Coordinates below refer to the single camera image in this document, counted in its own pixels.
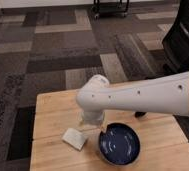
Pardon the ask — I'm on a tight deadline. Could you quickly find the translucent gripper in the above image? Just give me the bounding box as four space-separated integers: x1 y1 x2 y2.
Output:
81 113 105 132

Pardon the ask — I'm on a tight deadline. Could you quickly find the dark blue ceramic bowl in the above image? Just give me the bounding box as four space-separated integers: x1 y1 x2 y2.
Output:
98 123 140 166

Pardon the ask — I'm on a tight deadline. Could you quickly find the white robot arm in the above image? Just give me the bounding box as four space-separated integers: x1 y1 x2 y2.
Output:
76 71 189 131

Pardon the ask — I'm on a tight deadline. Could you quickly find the white sponge block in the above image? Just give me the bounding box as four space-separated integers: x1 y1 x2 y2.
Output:
62 128 87 150

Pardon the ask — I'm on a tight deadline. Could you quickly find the black office chair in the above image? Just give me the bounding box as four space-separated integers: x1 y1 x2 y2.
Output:
162 0 189 75

